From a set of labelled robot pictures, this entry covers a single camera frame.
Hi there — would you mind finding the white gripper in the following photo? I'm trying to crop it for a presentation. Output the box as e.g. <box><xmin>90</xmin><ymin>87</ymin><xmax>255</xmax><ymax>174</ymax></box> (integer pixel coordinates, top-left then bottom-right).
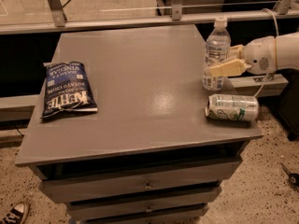
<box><xmin>204</xmin><ymin>36</ymin><xmax>277</xmax><ymax>77</ymax></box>

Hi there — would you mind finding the clear plastic water bottle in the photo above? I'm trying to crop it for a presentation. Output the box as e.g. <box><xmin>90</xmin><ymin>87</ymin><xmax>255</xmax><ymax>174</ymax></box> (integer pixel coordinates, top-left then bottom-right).
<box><xmin>203</xmin><ymin>17</ymin><xmax>231</xmax><ymax>91</ymax></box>

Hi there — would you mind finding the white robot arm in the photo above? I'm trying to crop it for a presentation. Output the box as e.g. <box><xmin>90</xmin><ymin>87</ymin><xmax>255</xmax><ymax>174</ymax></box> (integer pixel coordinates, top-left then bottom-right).
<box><xmin>204</xmin><ymin>32</ymin><xmax>299</xmax><ymax>77</ymax></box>

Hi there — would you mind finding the green 7up can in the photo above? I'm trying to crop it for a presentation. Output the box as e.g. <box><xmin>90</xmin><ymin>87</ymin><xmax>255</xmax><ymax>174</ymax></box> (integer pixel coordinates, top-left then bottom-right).
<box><xmin>205</xmin><ymin>94</ymin><xmax>259</xmax><ymax>121</ymax></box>

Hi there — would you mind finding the black tool on floor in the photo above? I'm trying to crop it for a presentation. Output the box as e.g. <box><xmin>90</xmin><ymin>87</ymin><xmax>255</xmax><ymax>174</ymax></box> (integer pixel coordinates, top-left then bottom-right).
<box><xmin>281</xmin><ymin>163</ymin><xmax>299</xmax><ymax>187</ymax></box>

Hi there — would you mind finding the blue kettle chips bag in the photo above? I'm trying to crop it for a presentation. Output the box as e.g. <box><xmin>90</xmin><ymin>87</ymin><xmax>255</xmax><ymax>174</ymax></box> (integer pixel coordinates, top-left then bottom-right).
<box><xmin>41</xmin><ymin>62</ymin><xmax>97</xmax><ymax>119</ymax></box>

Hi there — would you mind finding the middle grey drawer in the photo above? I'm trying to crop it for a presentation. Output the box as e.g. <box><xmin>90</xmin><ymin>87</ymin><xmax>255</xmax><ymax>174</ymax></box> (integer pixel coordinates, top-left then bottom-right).
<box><xmin>67</xmin><ymin>186</ymin><xmax>221</xmax><ymax>220</ymax></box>

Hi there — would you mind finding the grey drawer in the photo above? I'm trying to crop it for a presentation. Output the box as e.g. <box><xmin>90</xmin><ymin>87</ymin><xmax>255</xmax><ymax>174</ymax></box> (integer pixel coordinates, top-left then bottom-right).
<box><xmin>81</xmin><ymin>204</ymin><xmax>209</xmax><ymax>224</ymax></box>
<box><xmin>39</xmin><ymin>156</ymin><xmax>242</xmax><ymax>203</ymax></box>
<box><xmin>67</xmin><ymin>186</ymin><xmax>221</xmax><ymax>220</ymax></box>

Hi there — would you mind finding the top grey drawer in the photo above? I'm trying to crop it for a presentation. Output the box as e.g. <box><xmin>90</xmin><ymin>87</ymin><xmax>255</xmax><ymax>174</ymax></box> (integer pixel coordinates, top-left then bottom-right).
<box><xmin>39</xmin><ymin>156</ymin><xmax>242</xmax><ymax>203</ymax></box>

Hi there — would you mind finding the bottom grey drawer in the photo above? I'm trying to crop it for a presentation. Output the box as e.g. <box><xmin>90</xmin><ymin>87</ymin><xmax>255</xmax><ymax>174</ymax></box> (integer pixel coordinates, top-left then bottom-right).
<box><xmin>81</xmin><ymin>204</ymin><xmax>209</xmax><ymax>224</ymax></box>

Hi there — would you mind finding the black white sneaker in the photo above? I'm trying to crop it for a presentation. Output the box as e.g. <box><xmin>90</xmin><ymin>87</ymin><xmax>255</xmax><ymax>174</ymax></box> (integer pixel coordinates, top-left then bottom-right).
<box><xmin>0</xmin><ymin>202</ymin><xmax>30</xmax><ymax>224</ymax></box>

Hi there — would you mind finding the white cable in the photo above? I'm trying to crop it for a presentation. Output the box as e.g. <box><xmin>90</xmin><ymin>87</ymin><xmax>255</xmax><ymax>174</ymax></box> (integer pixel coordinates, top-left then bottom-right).
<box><xmin>253</xmin><ymin>7</ymin><xmax>280</xmax><ymax>99</ymax></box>

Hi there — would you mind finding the metal railing frame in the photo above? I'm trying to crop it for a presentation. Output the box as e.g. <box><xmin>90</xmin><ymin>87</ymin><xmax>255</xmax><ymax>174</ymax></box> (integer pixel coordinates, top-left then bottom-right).
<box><xmin>0</xmin><ymin>0</ymin><xmax>299</xmax><ymax>35</ymax></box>

